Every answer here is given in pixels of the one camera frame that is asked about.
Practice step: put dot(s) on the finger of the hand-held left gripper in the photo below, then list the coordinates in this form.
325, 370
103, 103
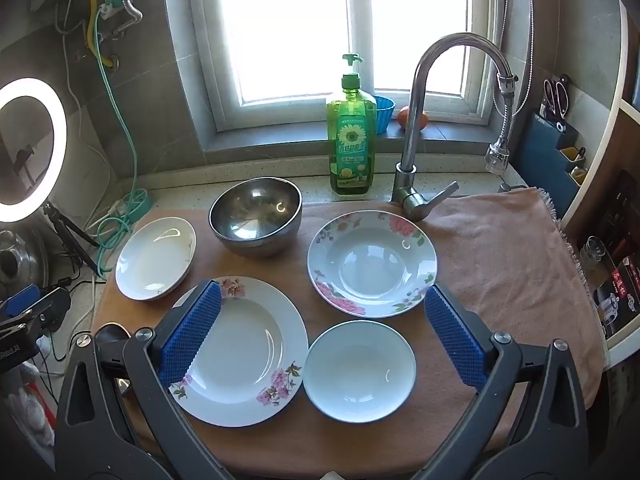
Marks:
52, 310

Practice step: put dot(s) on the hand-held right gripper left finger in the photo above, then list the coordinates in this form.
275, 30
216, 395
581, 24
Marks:
192, 335

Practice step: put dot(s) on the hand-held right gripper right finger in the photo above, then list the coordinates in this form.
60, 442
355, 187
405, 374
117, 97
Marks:
455, 340

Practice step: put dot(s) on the pink floral white plate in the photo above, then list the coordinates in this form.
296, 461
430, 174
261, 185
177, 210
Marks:
250, 350
370, 265

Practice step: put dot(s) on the small red steel bowl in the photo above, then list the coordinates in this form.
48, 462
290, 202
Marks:
112, 332

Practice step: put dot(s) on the white plate grey vine print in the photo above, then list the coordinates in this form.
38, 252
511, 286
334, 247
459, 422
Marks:
150, 260

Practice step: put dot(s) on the light blue bowl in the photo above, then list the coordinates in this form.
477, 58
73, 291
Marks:
357, 372

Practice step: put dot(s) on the large stainless steel bowl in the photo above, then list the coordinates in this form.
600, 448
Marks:
255, 210

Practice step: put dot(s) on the person's left hand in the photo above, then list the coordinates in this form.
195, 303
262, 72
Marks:
32, 410

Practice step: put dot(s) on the stainless steel pot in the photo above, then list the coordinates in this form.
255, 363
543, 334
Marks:
20, 260

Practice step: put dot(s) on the black tripod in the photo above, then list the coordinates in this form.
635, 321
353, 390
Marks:
65, 232

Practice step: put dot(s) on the pink towel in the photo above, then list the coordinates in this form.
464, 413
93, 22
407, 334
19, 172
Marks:
500, 260

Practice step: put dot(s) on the clear drinking glass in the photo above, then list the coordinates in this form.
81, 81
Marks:
592, 255

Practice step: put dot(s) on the printed cardboard box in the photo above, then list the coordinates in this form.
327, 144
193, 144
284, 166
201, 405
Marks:
620, 300

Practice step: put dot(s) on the flexible faucet sprayer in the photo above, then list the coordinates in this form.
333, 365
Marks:
497, 157

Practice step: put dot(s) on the blue utensil holder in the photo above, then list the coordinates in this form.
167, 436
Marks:
545, 150

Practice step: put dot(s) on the green dish soap bottle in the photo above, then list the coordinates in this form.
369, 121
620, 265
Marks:
350, 150

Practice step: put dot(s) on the chrome kitchen faucet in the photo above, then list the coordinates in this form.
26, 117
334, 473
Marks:
412, 125

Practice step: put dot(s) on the orange fruit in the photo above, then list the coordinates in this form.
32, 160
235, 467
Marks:
401, 117

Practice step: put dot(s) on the blue plastic cup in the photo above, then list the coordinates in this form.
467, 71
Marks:
385, 115

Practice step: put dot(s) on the yellow gas pipe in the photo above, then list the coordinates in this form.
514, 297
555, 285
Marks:
91, 35

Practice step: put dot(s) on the white framed window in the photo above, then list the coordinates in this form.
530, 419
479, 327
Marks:
300, 35

